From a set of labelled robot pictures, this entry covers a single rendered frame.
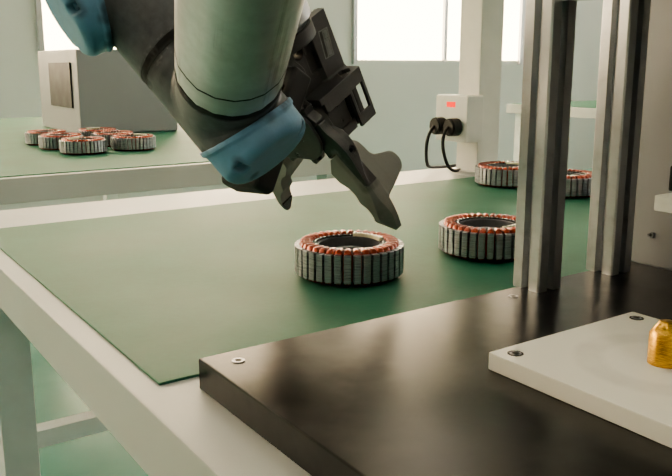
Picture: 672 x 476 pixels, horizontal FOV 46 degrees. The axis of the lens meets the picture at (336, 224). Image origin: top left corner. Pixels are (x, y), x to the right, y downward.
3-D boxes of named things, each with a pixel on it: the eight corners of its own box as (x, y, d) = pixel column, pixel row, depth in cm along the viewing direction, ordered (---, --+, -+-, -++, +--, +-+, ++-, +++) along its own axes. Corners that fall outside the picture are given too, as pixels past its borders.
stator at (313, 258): (354, 296, 73) (354, 257, 73) (272, 274, 81) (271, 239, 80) (425, 273, 81) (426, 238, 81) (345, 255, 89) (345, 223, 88)
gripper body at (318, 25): (381, 119, 75) (339, 3, 69) (328, 171, 71) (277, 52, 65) (323, 116, 81) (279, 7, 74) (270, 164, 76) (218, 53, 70)
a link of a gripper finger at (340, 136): (384, 170, 70) (315, 100, 70) (374, 181, 69) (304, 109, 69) (362, 191, 74) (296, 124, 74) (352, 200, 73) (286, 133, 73)
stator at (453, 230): (420, 253, 90) (420, 221, 89) (467, 237, 98) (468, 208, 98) (510, 269, 83) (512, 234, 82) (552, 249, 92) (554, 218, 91)
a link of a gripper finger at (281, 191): (315, 183, 86) (328, 128, 79) (281, 216, 83) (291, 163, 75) (293, 167, 87) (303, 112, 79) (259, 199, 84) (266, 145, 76)
